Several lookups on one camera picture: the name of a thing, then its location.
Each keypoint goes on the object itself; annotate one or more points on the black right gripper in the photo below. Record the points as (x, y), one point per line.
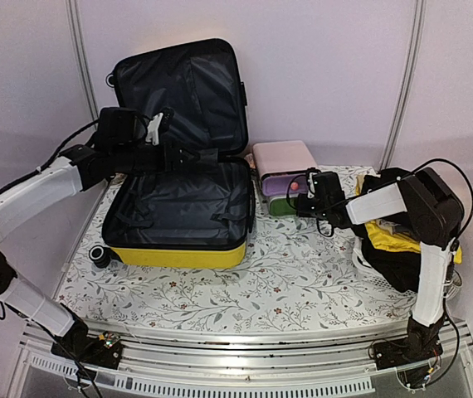
(301, 209)

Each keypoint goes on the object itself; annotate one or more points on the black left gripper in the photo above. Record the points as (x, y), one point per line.
(174, 163)

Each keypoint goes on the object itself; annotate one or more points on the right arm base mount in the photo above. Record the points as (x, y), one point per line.
(421, 343)

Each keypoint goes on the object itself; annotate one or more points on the floral table mat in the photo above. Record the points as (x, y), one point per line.
(291, 279)

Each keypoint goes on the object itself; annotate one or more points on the yellow Pikachu suitcase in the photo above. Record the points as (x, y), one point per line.
(199, 217)

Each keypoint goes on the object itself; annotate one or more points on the white plastic basket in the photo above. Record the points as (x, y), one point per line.
(360, 263)

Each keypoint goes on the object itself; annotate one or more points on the pink purple drawer box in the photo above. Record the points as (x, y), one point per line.
(281, 167)

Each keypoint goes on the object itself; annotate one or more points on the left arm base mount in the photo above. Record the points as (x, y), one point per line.
(104, 350)

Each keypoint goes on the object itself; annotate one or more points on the green drawer box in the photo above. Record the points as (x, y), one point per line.
(280, 206)

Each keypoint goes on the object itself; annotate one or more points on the yellow cloth item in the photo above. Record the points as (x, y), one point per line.
(433, 213)

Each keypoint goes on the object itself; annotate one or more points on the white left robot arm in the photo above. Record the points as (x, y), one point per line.
(24, 204)

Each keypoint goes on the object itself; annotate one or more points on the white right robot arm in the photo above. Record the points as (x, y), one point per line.
(435, 261)

